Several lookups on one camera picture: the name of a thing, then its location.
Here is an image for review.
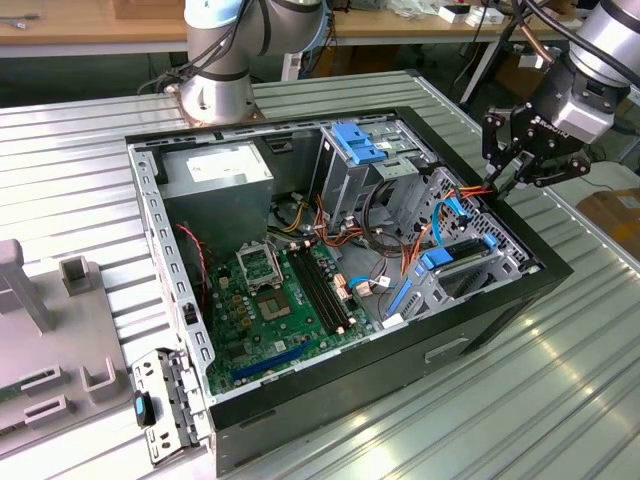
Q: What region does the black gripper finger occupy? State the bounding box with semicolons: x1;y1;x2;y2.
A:
482;107;516;194
497;149;592;201

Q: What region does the orange power wire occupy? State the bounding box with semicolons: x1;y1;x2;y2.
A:
399;183;501;274

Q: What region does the long blue data wire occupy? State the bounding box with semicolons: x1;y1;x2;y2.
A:
432;198;474;249

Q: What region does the hard disk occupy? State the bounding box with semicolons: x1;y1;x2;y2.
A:
387;234;496;319

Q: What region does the grey metal disk bay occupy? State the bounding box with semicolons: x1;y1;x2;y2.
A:
382;167;546;322

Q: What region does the large cardboard box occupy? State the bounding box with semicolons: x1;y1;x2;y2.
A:
494;47;544;99

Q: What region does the white board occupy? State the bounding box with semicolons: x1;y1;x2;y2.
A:
542;158;640;211

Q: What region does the cardboard box with label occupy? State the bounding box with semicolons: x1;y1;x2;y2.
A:
574;188;640;261

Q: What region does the thin black pole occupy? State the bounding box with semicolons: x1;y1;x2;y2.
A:
494;0;526;54

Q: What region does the plain white box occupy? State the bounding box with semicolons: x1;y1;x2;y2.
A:
465;7;505;27

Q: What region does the white box black lid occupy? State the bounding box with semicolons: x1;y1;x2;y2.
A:
438;3;471;24

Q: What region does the wooden desk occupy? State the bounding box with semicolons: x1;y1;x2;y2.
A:
0;0;190;59
329;0;576;51

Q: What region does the grey metal optical drive cage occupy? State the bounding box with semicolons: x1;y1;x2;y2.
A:
309;113;436;231

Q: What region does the black RAM slot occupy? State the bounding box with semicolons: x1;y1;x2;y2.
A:
304;248;350;331
297;249;344;333
312;248;356;329
290;249;339;335

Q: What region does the metal socket cover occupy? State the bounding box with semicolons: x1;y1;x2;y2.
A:
234;242;282;293

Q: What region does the CPU socket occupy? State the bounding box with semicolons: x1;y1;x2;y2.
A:
254;293;294;325

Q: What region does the grey power supply unit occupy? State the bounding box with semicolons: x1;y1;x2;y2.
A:
158;140;275;261

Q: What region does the black open PC case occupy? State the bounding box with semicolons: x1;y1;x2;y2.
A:
124;104;575;479

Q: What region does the green motherboard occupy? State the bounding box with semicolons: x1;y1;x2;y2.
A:
202;239;382;399

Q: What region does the blue expansion slot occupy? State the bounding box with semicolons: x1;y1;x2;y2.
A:
231;339;315;385

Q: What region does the black latch with teal tab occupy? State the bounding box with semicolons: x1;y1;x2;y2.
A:
131;389;158;428

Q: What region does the grey parts rack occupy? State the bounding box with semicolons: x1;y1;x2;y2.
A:
0;238;137;456

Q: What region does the green RAM stick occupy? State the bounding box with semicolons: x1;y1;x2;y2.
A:
0;372;55;403

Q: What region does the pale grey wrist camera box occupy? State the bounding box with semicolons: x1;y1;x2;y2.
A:
556;91;617;147

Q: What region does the blue plastic drive bracket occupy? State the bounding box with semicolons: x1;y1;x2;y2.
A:
329;121;390;165

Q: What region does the black looped wire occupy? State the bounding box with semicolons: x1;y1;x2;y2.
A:
363;178;404;256

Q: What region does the short blue wire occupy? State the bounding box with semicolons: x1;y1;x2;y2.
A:
348;275;397;297

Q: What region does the orange yellow wire bundle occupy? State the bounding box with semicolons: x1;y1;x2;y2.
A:
269;190;365;250

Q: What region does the thin wire locking lever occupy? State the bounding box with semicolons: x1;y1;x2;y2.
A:
268;239;283;285

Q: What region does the square brown base plate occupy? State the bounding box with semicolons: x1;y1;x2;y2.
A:
165;82;266;126

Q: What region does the black hanging cable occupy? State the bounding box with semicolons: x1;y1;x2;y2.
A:
137;0;242;97

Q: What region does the black case fan red wire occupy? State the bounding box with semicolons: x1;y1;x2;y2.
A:
174;223;214;302

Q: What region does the metal expansion bracket plate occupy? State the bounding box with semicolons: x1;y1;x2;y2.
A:
130;348;214;467

